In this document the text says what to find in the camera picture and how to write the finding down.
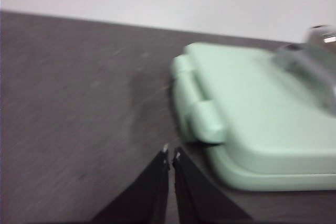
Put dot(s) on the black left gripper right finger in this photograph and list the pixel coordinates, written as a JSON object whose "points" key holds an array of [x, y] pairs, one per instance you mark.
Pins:
{"points": [[199, 203]]}

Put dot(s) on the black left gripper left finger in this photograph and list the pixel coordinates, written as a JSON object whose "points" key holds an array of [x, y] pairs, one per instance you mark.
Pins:
{"points": [[147, 197]]}

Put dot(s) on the green breakfast machine base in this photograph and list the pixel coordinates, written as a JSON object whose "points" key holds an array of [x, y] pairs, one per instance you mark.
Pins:
{"points": [[262, 182]]}

